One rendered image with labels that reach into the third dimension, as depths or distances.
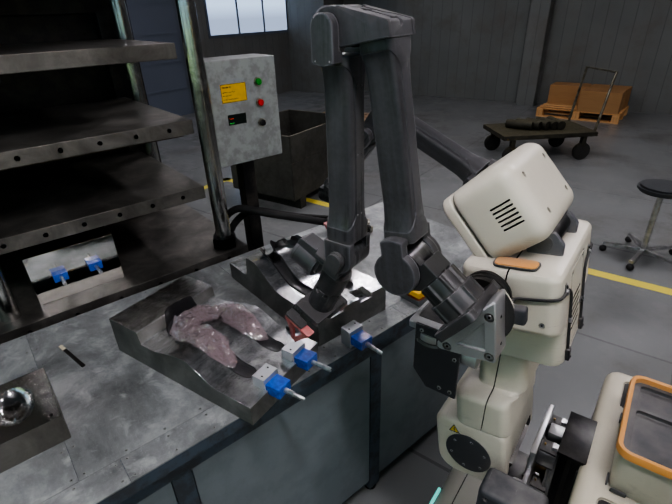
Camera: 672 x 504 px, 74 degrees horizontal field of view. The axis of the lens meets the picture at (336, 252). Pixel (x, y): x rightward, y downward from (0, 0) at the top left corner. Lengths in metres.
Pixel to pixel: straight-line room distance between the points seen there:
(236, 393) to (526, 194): 0.74
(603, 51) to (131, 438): 8.73
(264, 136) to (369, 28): 1.35
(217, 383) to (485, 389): 0.60
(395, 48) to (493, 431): 0.78
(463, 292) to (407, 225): 0.14
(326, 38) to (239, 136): 1.26
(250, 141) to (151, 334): 0.97
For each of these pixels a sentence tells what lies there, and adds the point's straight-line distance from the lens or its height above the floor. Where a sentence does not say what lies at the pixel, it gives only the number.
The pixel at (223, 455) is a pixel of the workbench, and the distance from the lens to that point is 1.26.
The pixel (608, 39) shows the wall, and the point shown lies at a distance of 9.08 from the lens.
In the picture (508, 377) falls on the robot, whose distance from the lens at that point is 1.02.
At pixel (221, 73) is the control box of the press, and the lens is 1.86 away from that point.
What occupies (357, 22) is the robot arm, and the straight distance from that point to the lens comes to 0.69.
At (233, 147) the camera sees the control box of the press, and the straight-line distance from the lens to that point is 1.92.
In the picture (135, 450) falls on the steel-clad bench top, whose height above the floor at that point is 0.80.
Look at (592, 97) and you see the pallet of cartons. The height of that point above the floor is 0.35.
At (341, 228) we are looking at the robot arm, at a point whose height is 1.28.
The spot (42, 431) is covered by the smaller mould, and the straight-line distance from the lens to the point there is 1.20.
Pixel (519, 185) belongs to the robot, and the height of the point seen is 1.36.
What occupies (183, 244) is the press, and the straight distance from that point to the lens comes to 1.97.
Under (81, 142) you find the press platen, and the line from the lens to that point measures 1.66.
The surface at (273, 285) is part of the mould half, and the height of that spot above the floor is 0.89.
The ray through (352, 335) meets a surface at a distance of 1.24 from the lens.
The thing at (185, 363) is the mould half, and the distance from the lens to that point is 1.16.
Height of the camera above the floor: 1.62
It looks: 28 degrees down
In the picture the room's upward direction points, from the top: 2 degrees counter-clockwise
